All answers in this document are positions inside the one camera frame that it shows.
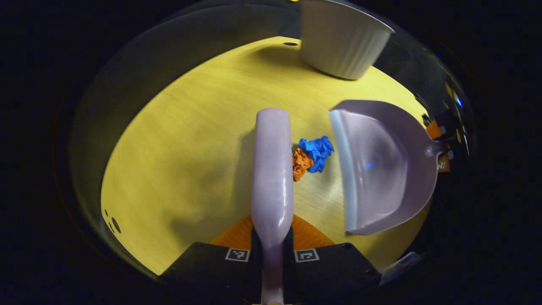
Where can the blue paper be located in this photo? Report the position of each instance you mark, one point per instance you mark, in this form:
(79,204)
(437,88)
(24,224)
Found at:
(317,152)

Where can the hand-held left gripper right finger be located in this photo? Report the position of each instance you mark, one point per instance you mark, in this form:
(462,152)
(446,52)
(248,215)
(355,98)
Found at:
(330,275)

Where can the white ribbed garbage bin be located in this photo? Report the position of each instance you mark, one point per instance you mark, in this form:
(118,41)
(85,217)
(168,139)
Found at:
(338,38)

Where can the small pink broom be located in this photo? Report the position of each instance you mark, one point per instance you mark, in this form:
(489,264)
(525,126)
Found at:
(273,169)

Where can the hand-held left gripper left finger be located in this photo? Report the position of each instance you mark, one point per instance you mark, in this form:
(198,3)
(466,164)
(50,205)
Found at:
(211,271)

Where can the orange paper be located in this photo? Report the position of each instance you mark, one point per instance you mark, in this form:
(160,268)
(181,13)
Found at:
(300,165)

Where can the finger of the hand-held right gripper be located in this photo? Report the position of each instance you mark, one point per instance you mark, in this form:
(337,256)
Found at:
(434,129)
(444,163)

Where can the pink dustpan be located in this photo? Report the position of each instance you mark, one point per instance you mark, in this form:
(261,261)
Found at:
(381,169)

